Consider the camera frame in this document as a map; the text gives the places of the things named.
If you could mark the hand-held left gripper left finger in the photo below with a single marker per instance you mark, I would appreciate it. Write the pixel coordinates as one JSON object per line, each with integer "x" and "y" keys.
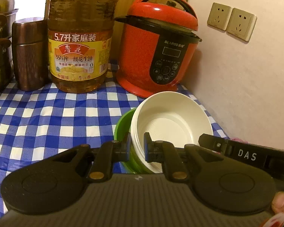
{"x": 127, "y": 146}

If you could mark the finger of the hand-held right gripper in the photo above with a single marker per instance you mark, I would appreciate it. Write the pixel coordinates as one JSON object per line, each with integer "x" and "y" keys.
{"x": 213, "y": 143}

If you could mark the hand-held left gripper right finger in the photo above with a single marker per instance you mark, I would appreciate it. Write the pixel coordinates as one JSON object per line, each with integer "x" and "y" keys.
{"x": 146, "y": 147}

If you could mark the green plastic bowl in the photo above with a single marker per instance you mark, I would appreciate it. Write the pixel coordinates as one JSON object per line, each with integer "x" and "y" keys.
{"x": 123, "y": 127}

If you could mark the cream plastic bowl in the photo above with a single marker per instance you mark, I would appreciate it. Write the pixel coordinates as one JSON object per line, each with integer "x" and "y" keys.
{"x": 170, "y": 113}

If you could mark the person's right hand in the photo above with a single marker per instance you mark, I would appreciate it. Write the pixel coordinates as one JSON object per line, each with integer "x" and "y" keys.
{"x": 282, "y": 202}

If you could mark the red white cloth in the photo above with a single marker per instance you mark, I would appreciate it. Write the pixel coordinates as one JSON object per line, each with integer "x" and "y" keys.
{"x": 280, "y": 220}

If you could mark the blue white checked tablecloth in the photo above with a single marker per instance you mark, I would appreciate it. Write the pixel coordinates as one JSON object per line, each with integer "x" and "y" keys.
{"x": 49, "y": 118}

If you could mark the red electric pressure cooker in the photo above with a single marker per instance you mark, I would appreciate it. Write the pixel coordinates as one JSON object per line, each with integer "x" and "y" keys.
{"x": 142, "y": 59}

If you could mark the cooking oil bottle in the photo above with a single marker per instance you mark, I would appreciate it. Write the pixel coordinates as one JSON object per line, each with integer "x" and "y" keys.
{"x": 80, "y": 59}

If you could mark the brown metal canister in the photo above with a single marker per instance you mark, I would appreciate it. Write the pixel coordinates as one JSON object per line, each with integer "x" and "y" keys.
{"x": 29, "y": 56}

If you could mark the stainless steel steamer pot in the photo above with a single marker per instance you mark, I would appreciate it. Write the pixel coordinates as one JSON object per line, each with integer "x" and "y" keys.
{"x": 0, "y": 52}

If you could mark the beige wall socket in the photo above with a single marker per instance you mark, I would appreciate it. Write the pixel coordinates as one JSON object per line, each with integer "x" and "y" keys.
{"x": 219, "y": 16}
{"x": 241, "y": 24}

